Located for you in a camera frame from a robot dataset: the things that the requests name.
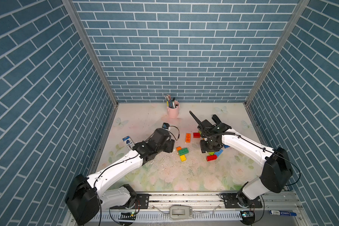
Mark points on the yellow lego brick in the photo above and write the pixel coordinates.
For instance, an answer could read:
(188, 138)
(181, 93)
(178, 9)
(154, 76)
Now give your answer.
(183, 158)

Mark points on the pens in cup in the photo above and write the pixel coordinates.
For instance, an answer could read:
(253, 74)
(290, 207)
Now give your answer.
(170, 101)

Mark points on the black stapler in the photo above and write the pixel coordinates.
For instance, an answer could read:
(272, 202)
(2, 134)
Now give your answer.
(216, 119)

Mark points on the pink pen cup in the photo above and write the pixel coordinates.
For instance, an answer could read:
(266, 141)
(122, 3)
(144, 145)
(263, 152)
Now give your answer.
(174, 112)

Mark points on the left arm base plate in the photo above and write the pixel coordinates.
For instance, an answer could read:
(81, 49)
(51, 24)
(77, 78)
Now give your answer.
(141, 201)

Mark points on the white handheld device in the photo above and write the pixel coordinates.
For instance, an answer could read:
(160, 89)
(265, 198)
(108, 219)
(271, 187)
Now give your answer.
(179, 212)

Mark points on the white blue small box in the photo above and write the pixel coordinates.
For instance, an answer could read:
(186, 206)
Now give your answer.
(128, 142)

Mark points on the dark green lego brick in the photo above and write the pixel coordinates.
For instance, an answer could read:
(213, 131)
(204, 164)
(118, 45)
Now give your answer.
(183, 151)

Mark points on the red lego brick bottom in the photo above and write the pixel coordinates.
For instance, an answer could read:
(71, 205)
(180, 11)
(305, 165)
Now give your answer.
(211, 158)

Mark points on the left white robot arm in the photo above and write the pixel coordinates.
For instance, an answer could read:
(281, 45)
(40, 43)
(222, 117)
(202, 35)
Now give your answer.
(89, 195)

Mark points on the blue lego brick lower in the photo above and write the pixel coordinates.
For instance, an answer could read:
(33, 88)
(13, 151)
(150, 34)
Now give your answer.
(218, 153)

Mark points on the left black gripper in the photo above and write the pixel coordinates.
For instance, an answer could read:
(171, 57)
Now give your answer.
(172, 147)

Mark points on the blue white marker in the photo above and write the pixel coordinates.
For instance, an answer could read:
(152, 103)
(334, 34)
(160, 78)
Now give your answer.
(282, 213)

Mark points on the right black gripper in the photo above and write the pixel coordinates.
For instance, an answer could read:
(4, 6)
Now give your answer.
(203, 149)

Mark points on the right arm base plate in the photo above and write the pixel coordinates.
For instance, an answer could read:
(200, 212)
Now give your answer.
(233, 201)

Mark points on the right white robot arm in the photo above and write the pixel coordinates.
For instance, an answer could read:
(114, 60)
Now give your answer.
(275, 163)

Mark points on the small red lego brick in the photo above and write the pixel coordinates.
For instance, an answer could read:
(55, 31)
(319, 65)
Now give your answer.
(196, 135)

